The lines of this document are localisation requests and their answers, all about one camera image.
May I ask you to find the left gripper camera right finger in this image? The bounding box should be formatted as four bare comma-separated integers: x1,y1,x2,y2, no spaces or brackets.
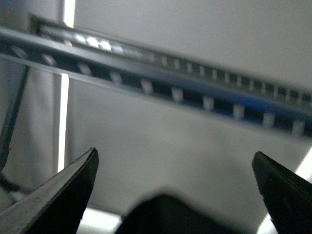
252,152,312,234

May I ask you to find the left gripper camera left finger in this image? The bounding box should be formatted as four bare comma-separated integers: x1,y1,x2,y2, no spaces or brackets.
0,148,99,234

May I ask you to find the black blurred object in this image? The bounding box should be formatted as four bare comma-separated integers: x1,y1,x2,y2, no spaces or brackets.
116,194,244,234

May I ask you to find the perforated metal ceiling track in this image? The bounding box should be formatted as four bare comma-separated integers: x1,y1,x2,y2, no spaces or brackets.
0,16,312,137

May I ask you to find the dark metal rod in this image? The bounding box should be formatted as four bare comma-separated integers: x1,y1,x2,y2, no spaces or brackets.
0,65,29,171

